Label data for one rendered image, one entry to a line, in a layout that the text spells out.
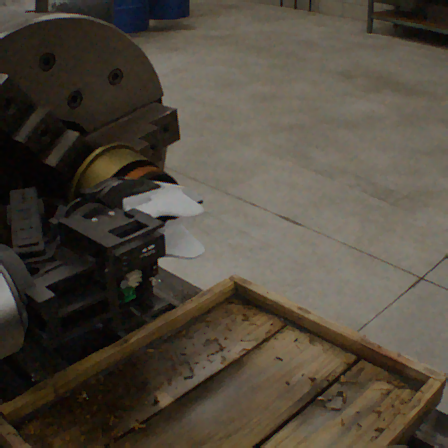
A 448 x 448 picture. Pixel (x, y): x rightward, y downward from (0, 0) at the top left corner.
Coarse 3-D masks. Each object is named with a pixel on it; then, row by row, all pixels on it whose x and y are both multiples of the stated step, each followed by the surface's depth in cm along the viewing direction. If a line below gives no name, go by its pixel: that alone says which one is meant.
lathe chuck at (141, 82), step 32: (0, 32) 54; (32, 32) 56; (64, 32) 59; (96, 32) 62; (0, 64) 55; (32, 64) 57; (64, 64) 60; (96, 64) 63; (128, 64) 66; (32, 96) 59; (64, 96) 62; (96, 96) 65; (128, 96) 68; (160, 96) 71; (0, 160) 58; (0, 192) 60; (64, 192) 68; (0, 224) 61
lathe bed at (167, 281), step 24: (168, 288) 83; (192, 288) 83; (144, 312) 82; (72, 336) 78; (96, 336) 80; (120, 336) 78; (0, 360) 72; (24, 360) 69; (48, 360) 69; (72, 360) 79; (0, 384) 69; (432, 432) 59
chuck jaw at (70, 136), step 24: (0, 96) 52; (24, 96) 54; (0, 120) 53; (24, 120) 54; (48, 120) 54; (24, 144) 53; (48, 144) 55; (72, 144) 55; (48, 168) 56; (72, 168) 56
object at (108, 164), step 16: (112, 144) 57; (128, 144) 58; (96, 160) 56; (112, 160) 55; (128, 160) 55; (144, 160) 56; (80, 176) 55; (96, 176) 54; (112, 176) 54; (128, 176) 54; (144, 176) 54; (160, 176) 54
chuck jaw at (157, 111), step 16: (144, 112) 68; (160, 112) 68; (176, 112) 69; (96, 128) 66; (112, 128) 66; (128, 128) 65; (144, 128) 65; (160, 128) 68; (176, 128) 69; (96, 144) 63; (144, 144) 62; (160, 144) 66; (160, 160) 66
